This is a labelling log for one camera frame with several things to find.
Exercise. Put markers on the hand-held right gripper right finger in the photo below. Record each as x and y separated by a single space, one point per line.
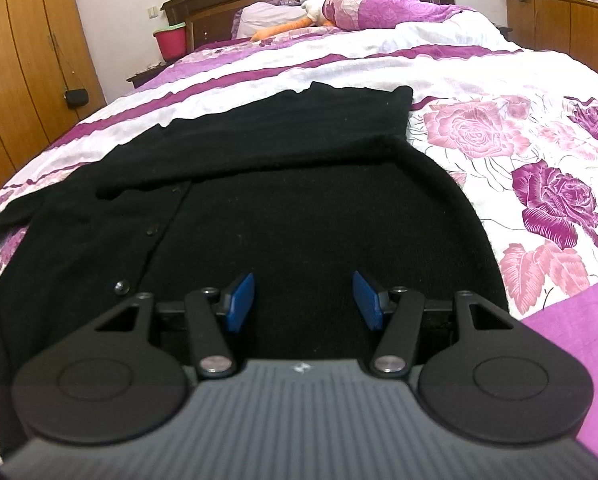
367 302

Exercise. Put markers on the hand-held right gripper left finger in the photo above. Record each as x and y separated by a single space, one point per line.
240 305

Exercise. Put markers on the black knit cardigan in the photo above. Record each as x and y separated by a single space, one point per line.
304 200

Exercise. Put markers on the purple floral bed cover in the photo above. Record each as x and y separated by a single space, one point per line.
339 67

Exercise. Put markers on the dark wooden nightstand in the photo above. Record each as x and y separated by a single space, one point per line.
146 74

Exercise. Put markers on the small black bag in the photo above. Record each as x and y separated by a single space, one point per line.
77 98

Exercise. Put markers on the red plastic bucket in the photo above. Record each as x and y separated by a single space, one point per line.
170 42

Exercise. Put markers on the orange plush toy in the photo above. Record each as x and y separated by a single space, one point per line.
279 31

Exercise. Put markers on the lilac frilled pillow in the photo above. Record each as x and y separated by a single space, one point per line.
269 17

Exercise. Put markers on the white plush toy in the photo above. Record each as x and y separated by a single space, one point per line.
316 9

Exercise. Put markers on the wooden wardrobe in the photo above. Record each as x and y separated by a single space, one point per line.
24 60

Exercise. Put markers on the wooden dresser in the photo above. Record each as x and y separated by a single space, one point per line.
569 25

